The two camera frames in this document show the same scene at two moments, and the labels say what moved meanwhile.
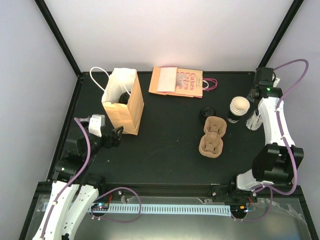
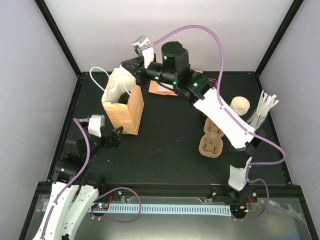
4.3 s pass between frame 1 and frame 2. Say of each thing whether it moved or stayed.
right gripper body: moved
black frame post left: stayed
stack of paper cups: stayed
